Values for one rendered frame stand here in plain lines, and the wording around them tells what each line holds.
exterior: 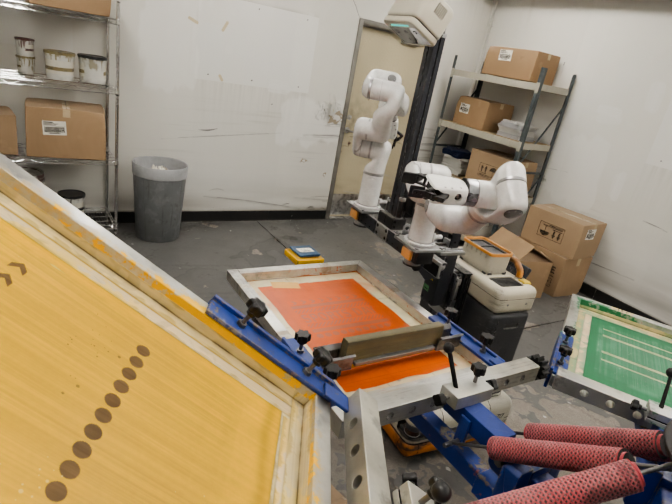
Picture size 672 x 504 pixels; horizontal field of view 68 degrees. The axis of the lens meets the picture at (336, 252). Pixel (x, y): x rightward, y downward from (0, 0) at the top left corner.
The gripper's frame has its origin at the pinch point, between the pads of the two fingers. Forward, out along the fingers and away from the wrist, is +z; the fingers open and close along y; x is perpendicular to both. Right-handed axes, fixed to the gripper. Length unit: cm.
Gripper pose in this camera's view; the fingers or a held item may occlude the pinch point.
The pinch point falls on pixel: (408, 183)
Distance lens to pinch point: 134.6
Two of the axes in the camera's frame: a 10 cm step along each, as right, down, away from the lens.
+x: 1.8, -8.5, -4.9
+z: -9.8, -1.1, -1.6
